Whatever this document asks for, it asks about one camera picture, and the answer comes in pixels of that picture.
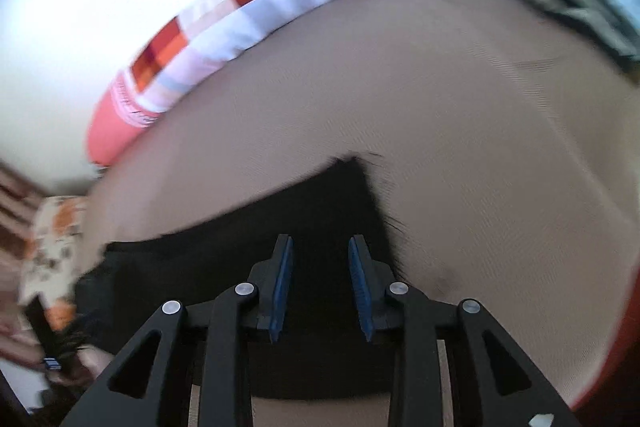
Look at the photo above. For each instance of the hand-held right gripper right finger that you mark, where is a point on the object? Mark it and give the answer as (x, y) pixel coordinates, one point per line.
(359, 287)

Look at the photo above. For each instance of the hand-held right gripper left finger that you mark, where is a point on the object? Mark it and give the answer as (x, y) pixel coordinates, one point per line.
(281, 287)

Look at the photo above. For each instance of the black pants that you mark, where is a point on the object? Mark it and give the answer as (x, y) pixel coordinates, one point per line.
(320, 207)

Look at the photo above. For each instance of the beige bed mattress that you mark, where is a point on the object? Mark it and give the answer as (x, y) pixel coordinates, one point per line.
(425, 97)

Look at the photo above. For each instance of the floral orange rose pillow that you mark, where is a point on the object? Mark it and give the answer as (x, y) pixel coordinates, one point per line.
(55, 247)

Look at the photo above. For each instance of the long pink checked pillow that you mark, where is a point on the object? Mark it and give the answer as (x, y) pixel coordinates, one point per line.
(210, 32)

